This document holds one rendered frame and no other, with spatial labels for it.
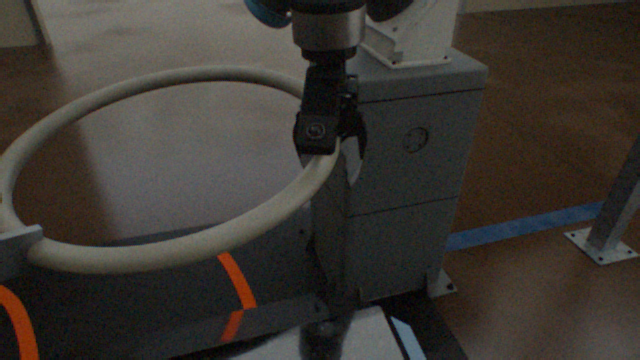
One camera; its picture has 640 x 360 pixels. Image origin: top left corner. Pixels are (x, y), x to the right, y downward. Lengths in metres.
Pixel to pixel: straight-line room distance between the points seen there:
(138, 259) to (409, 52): 0.88
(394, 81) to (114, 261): 0.81
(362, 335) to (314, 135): 0.23
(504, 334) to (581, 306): 0.34
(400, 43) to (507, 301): 1.04
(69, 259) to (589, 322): 1.63
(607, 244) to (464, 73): 1.15
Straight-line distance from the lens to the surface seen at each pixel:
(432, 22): 1.15
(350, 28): 0.50
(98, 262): 0.47
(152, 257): 0.45
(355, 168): 0.60
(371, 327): 0.49
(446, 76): 1.16
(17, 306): 1.87
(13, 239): 0.52
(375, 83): 1.06
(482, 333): 1.60
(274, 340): 0.48
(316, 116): 0.50
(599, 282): 1.96
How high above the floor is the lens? 1.22
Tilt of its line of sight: 34 degrees down
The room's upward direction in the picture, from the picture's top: straight up
